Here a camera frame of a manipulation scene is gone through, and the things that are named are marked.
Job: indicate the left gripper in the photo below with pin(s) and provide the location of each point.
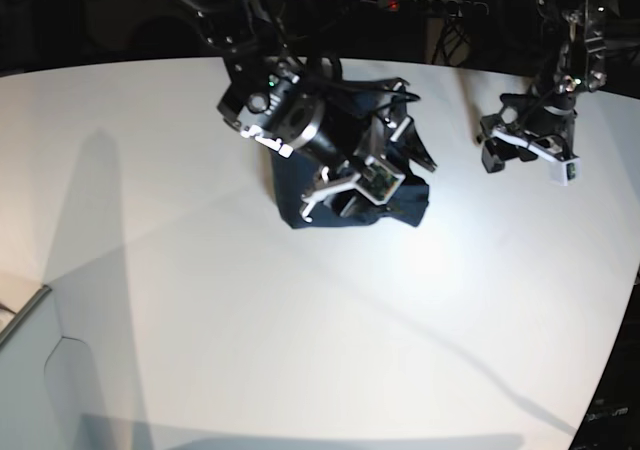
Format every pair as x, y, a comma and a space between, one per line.
528, 127

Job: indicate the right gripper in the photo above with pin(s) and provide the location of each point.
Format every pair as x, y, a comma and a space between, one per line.
352, 120

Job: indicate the dark blue t-shirt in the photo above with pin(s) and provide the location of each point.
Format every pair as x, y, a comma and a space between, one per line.
293, 173

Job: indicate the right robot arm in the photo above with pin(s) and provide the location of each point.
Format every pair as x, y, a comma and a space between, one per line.
265, 74

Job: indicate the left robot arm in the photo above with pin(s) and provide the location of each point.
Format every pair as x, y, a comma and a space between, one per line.
575, 49

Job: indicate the black power strip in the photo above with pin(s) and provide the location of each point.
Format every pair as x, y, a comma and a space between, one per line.
437, 8

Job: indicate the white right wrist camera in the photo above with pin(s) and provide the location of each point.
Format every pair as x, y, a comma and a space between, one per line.
379, 180

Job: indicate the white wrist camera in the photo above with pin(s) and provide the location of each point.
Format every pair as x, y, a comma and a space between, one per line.
564, 172
379, 180

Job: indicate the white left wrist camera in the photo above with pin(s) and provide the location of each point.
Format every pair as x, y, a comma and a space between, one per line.
564, 172

